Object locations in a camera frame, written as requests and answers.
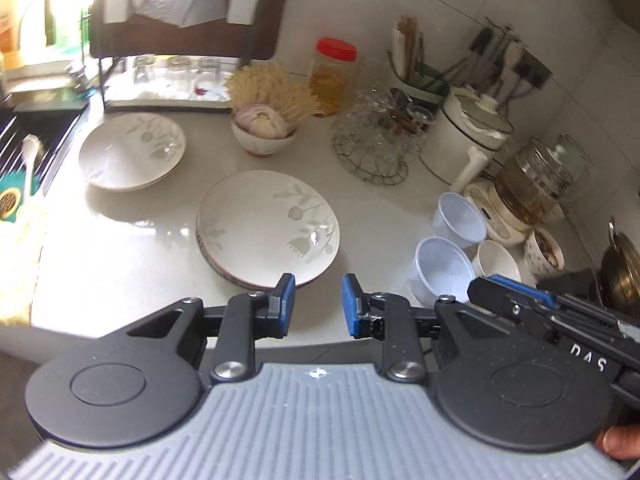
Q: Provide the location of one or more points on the green chopstick holder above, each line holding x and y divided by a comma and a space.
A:
425, 85

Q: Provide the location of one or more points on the person's right hand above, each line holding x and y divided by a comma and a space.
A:
622, 442

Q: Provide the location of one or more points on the metal wok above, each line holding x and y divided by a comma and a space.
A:
622, 270

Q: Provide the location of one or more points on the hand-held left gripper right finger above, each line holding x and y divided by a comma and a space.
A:
350, 310

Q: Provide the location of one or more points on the kitchen sink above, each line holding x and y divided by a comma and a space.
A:
40, 120

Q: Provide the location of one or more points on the white ceramic bowl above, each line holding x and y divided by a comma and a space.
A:
495, 262

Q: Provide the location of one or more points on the dried noodle bundle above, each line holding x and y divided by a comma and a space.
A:
270, 90

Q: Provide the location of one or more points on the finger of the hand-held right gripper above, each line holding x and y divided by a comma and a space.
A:
500, 300

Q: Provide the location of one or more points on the cream kettle base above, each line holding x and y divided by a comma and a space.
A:
502, 220

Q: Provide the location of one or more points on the drinking glass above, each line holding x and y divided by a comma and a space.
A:
144, 69
177, 71
207, 72

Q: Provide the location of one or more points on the white pot with lid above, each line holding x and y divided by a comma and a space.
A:
460, 130

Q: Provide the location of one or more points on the metal faucet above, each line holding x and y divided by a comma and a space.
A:
37, 5

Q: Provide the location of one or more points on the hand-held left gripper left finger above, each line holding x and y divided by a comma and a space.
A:
284, 305

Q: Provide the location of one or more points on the white plastic cup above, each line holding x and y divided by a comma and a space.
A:
462, 220

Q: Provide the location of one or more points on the white dish brush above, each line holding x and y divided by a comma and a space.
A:
30, 160

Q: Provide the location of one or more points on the green bottle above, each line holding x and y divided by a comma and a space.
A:
67, 25

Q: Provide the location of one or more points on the hanging kitchen utensils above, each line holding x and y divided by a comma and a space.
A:
505, 57

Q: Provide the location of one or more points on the red lid plastic jar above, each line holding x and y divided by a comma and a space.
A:
332, 77

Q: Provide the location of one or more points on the yellow cloth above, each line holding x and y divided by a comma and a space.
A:
20, 260

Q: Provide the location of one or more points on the bowl of garlic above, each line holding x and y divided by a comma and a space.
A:
262, 132

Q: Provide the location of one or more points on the dark dish rack shelf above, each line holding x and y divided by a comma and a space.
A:
200, 40

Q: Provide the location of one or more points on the teal sponge packet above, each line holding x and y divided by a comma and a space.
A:
10, 200

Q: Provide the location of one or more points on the bundle of wooden chopsticks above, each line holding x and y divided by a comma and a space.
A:
410, 45

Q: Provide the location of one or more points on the cluster of glass cups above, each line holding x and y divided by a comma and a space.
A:
382, 120

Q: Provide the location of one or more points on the glass kettle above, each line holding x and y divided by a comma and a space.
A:
542, 180

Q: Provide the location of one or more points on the floral bowl of chili flakes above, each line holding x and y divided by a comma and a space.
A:
545, 255

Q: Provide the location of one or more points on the orange label bottle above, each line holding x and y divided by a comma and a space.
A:
10, 30

